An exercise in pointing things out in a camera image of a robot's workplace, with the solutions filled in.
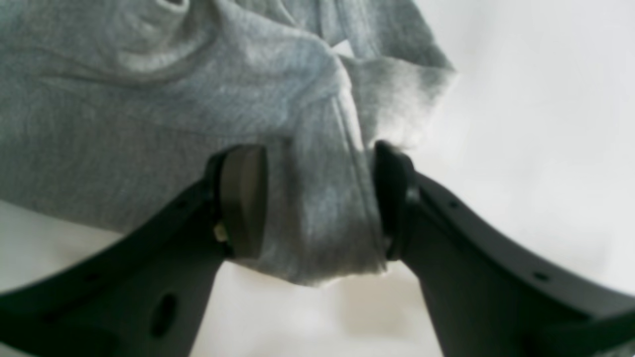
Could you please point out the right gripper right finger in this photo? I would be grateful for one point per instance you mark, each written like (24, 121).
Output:
(487, 296)

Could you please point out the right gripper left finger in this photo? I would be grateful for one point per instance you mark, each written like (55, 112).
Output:
(146, 295)

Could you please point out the grey T-shirt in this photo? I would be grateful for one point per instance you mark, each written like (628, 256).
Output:
(109, 108)

